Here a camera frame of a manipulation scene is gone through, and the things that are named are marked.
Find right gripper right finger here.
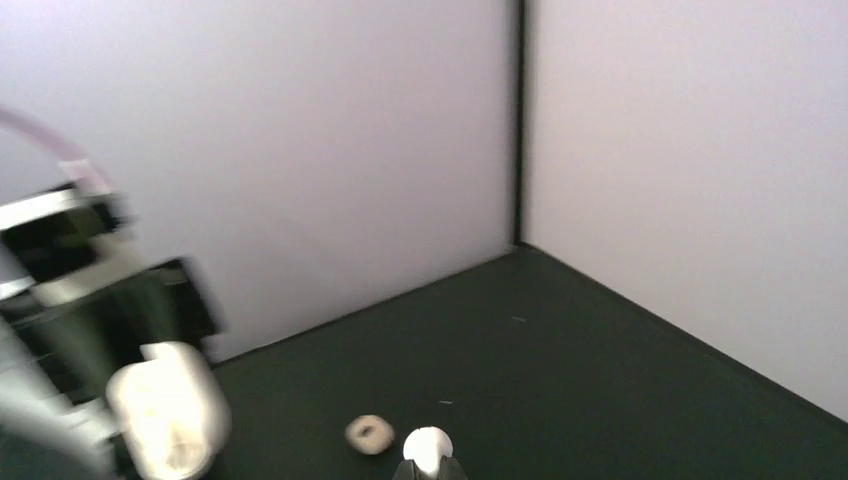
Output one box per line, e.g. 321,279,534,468
437,456,468,480

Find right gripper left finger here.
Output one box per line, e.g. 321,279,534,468
392,460,424,480

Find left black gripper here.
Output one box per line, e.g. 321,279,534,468
1,258,221,405

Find white earbud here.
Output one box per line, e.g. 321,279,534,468
402,426,454,479

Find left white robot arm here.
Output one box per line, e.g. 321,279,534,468
1,258,232,479

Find beige square charging case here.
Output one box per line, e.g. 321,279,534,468
344,415,395,456

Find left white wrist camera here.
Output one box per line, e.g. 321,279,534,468
1,188,145,307

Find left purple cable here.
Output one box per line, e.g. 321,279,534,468
0,105,114,195

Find left black frame post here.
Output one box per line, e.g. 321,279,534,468
511,0,528,247

